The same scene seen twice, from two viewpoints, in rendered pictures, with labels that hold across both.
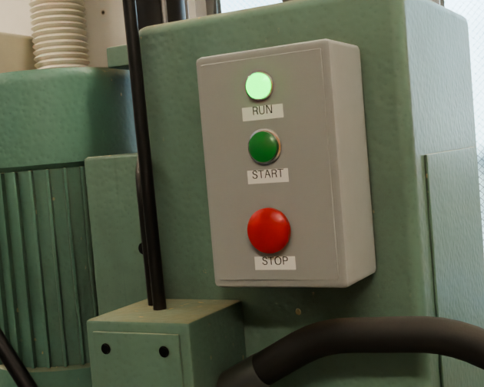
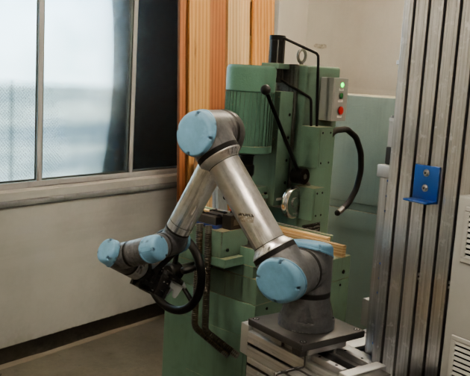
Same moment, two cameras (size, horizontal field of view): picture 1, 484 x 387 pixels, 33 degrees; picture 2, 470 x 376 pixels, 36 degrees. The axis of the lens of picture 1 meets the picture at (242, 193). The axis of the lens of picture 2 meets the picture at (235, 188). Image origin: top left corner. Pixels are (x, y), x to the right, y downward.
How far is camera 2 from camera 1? 270 cm
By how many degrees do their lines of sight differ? 76
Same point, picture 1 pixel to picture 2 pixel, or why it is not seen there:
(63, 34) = not seen: outside the picture
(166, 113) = (309, 84)
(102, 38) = not seen: outside the picture
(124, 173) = (288, 96)
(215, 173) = (334, 99)
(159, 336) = (330, 130)
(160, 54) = (310, 71)
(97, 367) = (321, 136)
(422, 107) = not seen: hidden behind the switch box
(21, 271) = (268, 120)
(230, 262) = (334, 116)
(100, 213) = (282, 105)
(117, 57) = (280, 66)
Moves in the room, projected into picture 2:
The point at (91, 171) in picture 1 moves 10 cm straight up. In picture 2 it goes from (282, 95) to (283, 66)
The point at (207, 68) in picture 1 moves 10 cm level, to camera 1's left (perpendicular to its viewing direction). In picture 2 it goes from (336, 80) to (333, 80)
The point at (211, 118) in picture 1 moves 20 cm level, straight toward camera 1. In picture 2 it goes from (335, 89) to (390, 92)
